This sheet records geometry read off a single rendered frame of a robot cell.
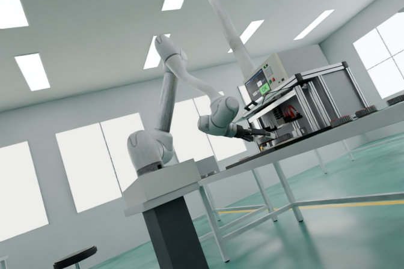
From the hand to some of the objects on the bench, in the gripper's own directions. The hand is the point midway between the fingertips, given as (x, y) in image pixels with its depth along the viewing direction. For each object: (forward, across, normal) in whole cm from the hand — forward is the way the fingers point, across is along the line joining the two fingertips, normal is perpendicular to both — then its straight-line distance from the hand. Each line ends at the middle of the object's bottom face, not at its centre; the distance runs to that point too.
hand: (266, 138), depth 166 cm
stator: (+46, +28, +16) cm, 56 cm away
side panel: (+52, +14, +20) cm, 57 cm away
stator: (+28, +28, +7) cm, 40 cm away
